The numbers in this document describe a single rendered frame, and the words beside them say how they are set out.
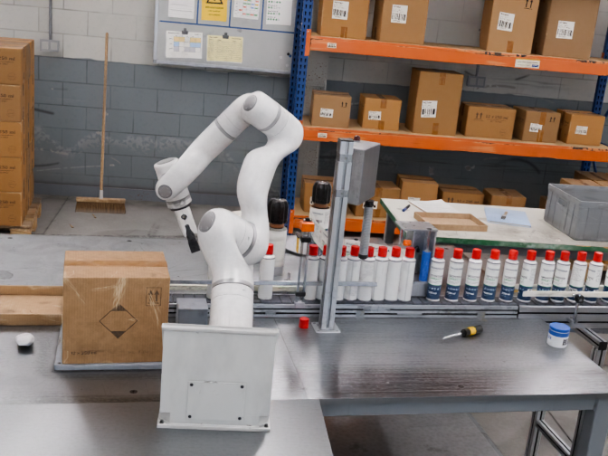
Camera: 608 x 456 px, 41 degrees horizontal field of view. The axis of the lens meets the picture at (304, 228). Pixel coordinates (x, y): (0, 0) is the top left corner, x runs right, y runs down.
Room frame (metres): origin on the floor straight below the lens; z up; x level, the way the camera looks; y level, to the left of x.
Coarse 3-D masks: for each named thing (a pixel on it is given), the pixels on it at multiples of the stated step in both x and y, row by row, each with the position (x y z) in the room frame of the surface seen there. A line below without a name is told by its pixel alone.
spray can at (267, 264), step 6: (270, 246) 2.75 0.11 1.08; (270, 252) 2.76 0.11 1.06; (264, 258) 2.75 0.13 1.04; (270, 258) 2.75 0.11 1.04; (264, 264) 2.75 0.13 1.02; (270, 264) 2.75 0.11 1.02; (264, 270) 2.75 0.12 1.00; (270, 270) 2.75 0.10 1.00; (264, 276) 2.75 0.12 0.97; (270, 276) 2.75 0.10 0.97; (258, 288) 2.77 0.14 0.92; (264, 288) 2.75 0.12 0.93; (270, 288) 2.75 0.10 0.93; (258, 294) 2.76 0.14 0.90; (264, 294) 2.74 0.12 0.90; (270, 294) 2.75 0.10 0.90; (264, 300) 2.74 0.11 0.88
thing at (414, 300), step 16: (368, 304) 2.82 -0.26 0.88; (384, 304) 2.83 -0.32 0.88; (400, 304) 2.85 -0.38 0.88; (416, 304) 2.86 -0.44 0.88; (432, 304) 2.88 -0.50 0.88; (448, 304) 2.89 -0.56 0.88; (464, 304) 2.91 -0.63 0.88; (480, 304) 2.93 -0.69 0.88; (496, 304) 2.94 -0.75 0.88; (512, 304) 2.96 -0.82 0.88
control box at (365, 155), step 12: (360, 144) 2.75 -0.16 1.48; (372, 144) 2.77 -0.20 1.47; (360, 156) 2.65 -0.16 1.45; (372, 156) 2.73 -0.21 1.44; (360, 168) 2.65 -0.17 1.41; (372, 168) 2.75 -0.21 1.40; (360, 180) 2.65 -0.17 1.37; (372, 180) 2.76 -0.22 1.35; (348, 192) 2.66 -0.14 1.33; (360, 192) 2.65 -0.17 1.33; (372, 192) 2.78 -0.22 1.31
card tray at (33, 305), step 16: (0, 288) 2.68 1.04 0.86; (16, 288) 2.69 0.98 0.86; (32, 288) 2.70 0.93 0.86; (48, 288) 2.71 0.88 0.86; (0, 304) 2.59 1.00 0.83; (16, 304) 2.61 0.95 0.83; (32, 304) 2.62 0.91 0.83; (48, 304) 2.63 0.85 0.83; (0, 320) 2.44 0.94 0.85; (16, 320) 2.45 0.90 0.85; (32, 320) 2.46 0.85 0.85; (48, 320) 2.47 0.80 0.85
